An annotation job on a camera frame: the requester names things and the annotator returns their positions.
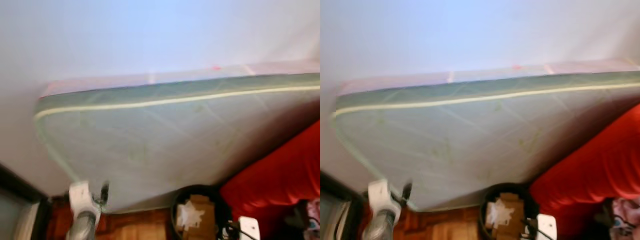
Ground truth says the green white quilted mattress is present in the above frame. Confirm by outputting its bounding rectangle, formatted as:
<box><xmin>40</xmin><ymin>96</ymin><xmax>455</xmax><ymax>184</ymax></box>
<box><xmin>331</xmin><ymin>70</ymin><xmax>640</xmax><ymax>212</ymax></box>
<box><xmin>34</xmin><ymin>72</ymin><xmax>321</xmax><ymax>215</ymax></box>

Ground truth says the crumpled white paper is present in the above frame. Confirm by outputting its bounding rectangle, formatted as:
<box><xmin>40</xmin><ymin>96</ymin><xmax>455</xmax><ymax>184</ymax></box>
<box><xmin>177</xmin><ymin>201</ymin><xmax>207</xmax><ymax>232</ymax></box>
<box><xmin>485</xmin><ymin>200</ymin><xmax>515</xmax><ymax>230</ymax></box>

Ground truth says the black round waste bin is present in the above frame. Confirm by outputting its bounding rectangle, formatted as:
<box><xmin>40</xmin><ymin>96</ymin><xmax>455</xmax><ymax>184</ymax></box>
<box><xmin>478</xmin><ymin>182</ymin><xmax>541</xmax><ymax>240</ymax></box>
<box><xmin>171</xmin><ymin>184</ymin><xmax>233</xmax><ymax>240</ymax></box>

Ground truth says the brown cardboard piece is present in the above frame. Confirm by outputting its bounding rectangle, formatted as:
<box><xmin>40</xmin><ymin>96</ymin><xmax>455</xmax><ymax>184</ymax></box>
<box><xmin>492</xmin><ymin>192</ymin><xmax>523</xmax><ymax>240</ymax></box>
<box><xmin>187</xmin><ymin>194</ymin><xmax>217</xmax><ymax>240</ymax></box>

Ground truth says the red covered sofa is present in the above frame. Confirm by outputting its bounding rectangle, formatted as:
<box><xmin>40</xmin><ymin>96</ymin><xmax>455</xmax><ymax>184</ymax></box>
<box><xmin>529</xmin><ymin>102</ymin><xmax>640</xmax><ymax>238</ymax></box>
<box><xmin>220</xmin><ymin>119</ymin><xmax>321</xmax><ymax>238</ymax></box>

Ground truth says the pink patterned mattress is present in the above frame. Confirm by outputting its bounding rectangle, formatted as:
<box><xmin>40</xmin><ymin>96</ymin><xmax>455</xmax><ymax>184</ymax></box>
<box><xmin>40</xmin><ymin>60</ymin><xmax>321</xmax><ymax>98</ymax></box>
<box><xmin>336</xmin><ymin>57</ymin><xmax>640</xmax><ymax>97</ymax></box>

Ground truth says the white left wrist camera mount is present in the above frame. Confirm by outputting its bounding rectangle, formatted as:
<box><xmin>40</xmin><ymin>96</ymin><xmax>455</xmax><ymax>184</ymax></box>
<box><xmin>68</xmin><ymin>180</ymin><xmax>102</xmax><ymax>217</ymax></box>
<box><xmin>368</xmin><ymin>178</ymin><xmax>402</xmax><ymax>213</ymax></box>

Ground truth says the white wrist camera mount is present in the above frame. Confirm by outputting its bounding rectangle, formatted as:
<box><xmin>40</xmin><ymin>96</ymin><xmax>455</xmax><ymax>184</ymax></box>
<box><xmin>238</xmin><ymin>216</ymin><xmax>261</xmax><ymax>240</ymax></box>
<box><xmin>536</xmin><ymin>214</ymin><xmax>558</xmax><ymax>240</ymax></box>
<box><xmin>68</xmin><ymin>180</ymin><xmax>102</xmax><ymax>217</ymax></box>
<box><xmin>368</xmin><ymin>178</ymin><xmax>402</xmax><ymax>213</ymax></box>

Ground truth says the dark wardrobe door frame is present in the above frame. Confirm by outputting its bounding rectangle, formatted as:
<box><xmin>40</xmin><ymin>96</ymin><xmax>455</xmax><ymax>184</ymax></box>
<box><xmin>0</xmin><ymin>164</ymin><xmax>53</xmax><ymax>240</ymax></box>
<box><xmin>320</xmin><ymin>170</ymin><xmax>366</xmax><ymax>240</ymax></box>

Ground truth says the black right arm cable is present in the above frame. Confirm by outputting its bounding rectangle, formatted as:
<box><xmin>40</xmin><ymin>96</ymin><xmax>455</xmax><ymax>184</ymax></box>
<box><xmin>220</xmin><ymin>220</ymin><xmax>261</xmax><ymax>240</ymax></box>
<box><xmin>520</xmin><ymin>217</ymin><xmax>546</xmax><ymax>240</ymax></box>

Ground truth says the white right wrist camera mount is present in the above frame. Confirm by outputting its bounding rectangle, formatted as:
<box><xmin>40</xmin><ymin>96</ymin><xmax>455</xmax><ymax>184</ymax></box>
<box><xmin>238</xmin><ymin>216</ymin><xmax>261</xmax><ymax>240</ymax></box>
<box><xmin>536</xmin><ymin>214</ymin><xmax>558</xmax><ymax>240</ymax></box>

